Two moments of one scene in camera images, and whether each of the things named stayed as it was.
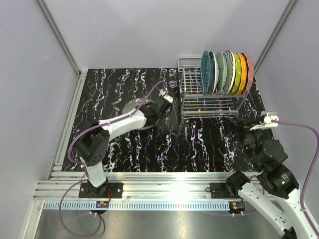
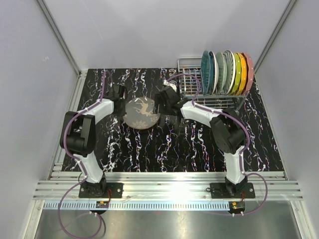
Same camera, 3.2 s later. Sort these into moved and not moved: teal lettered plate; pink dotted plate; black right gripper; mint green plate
Moved: black right gripper
Not moved: pink dotted plate; mint green plate; teal lettered plate
